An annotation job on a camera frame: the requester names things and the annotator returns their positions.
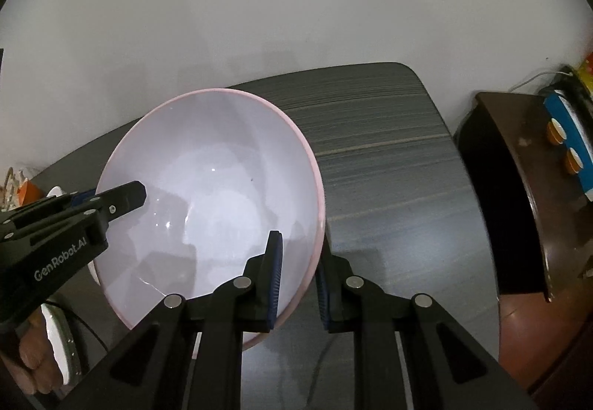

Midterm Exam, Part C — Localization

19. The white round device cap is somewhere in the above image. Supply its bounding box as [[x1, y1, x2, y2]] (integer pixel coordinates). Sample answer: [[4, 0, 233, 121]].
[[41, 304, 82, 387]]

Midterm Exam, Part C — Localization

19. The blue white box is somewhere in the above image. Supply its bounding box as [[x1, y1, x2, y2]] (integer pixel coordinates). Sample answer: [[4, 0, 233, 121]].
[[544, 90, 592, 201]]

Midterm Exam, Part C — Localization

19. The red packaging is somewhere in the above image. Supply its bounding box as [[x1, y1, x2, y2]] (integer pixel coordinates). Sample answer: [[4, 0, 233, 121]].
[[572, 53, 593, 100]]

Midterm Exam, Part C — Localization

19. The dark wooden side cabinet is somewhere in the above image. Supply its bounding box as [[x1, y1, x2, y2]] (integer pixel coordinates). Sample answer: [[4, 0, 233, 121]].
[[455, 92, 592, 301]]

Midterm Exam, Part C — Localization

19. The large pink bowl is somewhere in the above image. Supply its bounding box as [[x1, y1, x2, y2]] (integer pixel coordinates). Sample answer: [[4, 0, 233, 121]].
[[95, 88, 326, 327]]

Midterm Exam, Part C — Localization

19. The person's left hand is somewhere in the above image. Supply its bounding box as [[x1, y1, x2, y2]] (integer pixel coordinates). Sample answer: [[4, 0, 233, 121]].
[[1, 309, 63, 395]]

